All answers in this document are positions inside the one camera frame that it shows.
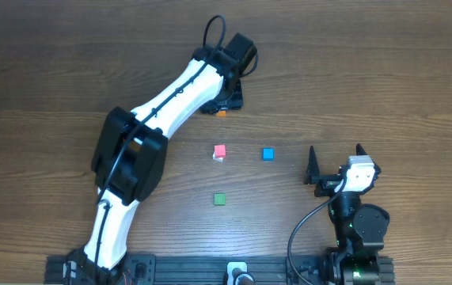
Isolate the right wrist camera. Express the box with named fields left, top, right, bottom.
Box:
left=344, top=155, right=376, bottom=194

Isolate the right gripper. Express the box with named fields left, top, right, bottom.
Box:
left=303, top=142, right=382, bottom=198

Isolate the mounting rail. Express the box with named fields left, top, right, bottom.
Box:
left=45, top=253, right=396, bottom=285

